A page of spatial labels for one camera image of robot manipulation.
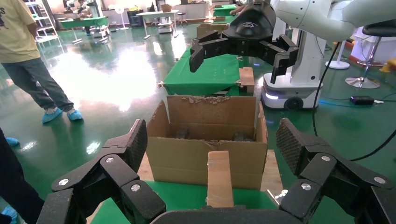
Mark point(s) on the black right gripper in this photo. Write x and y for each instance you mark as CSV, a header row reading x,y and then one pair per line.
x,y
250,28

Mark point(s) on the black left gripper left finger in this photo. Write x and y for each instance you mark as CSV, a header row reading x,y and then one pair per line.
x,y
123,185

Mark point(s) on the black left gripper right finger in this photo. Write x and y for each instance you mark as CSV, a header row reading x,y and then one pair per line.
x,y
325,182

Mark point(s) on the brown cardboard box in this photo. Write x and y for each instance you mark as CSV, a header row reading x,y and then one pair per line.
x,y
219,179

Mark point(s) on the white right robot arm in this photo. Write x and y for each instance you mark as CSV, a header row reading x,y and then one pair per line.
x,y
325,15

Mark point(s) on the large open brown carton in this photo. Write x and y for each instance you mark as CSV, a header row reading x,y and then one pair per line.
x,y
185,160

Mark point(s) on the small brown carton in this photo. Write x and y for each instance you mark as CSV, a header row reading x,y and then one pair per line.
x,y
166,8

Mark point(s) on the silver binder clip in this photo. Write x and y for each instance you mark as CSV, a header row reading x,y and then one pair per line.
x,y
238,82
160,84
281,194

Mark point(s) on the plain green tablecloth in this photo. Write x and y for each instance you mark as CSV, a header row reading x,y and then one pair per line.
x,y
224,10
210,74
227,19
83,22

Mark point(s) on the small black stool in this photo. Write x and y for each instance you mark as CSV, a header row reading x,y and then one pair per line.
x,y
182,14

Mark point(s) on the black power adapter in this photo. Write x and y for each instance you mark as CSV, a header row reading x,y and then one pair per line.
x,y
362,100

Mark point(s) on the white table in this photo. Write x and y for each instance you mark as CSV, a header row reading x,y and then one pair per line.
x,y
157,13

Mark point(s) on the person in black clothes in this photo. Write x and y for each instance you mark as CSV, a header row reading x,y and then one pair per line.
x,y
15,185

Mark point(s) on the black cabinet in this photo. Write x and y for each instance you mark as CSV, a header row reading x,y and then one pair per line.
x,y
135,18

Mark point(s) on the yellow object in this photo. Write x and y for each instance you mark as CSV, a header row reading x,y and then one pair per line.
x,y
389,65

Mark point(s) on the black bar stool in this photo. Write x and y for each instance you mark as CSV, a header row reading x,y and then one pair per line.
x,y
379,31

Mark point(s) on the white cabinet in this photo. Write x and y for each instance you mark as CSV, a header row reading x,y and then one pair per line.
x,y
386,49

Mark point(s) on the white shelf rack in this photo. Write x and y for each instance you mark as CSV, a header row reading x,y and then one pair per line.
x,y
43,21

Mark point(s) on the person in yellow shirt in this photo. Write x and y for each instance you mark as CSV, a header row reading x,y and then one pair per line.
x,y
18,31

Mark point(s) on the white pedestal fan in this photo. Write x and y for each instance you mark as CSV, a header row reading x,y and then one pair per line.
x,y
337,64
119,10

